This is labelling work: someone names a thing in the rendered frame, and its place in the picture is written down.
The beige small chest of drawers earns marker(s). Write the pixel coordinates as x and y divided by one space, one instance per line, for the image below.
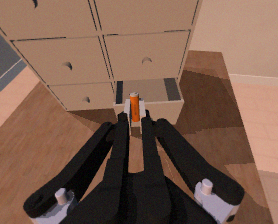
101 34

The orange aa battery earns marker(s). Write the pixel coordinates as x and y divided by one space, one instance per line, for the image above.
134 98

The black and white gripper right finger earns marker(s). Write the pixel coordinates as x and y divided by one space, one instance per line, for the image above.
214 191

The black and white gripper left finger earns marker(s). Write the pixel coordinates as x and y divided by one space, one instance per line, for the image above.
51 203

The tan wooden drawer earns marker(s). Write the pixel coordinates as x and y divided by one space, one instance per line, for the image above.
84 95
65 59
146 54
162 97
46 17
136 14

